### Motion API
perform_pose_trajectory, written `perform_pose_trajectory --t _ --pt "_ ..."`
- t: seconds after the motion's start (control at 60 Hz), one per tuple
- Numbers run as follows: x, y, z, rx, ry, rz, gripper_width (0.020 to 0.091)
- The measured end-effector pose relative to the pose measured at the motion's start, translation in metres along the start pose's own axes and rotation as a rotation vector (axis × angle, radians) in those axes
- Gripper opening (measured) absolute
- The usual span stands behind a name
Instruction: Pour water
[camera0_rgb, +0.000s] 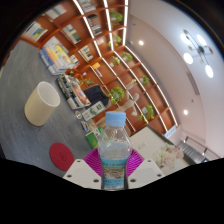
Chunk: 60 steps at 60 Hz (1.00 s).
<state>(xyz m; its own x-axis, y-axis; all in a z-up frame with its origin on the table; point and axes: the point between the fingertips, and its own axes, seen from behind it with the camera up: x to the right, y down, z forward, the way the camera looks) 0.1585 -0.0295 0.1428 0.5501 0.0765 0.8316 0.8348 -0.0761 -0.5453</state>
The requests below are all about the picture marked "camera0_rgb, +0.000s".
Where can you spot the ceiling air vent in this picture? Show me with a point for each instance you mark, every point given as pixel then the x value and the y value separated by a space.
pixel 193 83

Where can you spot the wooden artist mannequin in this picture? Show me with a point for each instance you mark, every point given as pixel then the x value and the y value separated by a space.
pixel 133 88

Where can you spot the wooden shelf unit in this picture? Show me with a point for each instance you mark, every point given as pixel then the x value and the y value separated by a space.
pixel 133 71

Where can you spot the dark blue chair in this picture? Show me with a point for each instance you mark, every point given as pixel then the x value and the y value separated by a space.
pixel 96 95

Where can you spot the flat round red coaster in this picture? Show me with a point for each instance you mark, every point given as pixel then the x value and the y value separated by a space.
pixel 61 156

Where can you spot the tall green white carton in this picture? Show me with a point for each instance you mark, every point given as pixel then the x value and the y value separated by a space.
pixel 96 109

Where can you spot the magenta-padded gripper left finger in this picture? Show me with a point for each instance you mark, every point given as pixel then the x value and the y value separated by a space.
pixel 78 173

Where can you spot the white jug with flowers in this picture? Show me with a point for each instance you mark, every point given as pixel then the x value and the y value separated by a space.
pixel 166 156

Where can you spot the cream ribbed cup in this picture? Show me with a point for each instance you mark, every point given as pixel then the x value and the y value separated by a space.
pixel 40 106

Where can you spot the round recessed ceiling light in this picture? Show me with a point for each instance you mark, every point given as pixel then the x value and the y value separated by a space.
pixel 185 112
pixel 141 42

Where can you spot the clear blue-capped water bottle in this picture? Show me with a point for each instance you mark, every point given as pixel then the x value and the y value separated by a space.
pixel 114 150

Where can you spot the multi-bulb ceiling chandelier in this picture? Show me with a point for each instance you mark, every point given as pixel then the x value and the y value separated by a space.
pixel 199 53

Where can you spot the black track light rail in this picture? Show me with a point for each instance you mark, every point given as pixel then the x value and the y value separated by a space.
pixel 200 148

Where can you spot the stack of colourful books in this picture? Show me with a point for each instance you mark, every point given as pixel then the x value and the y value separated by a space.
pixel 58 55

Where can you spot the stack of magazines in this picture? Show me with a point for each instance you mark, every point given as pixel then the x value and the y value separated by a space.
pixel 73 91

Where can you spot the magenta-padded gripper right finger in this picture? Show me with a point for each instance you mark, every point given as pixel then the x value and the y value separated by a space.
pixel 145 173

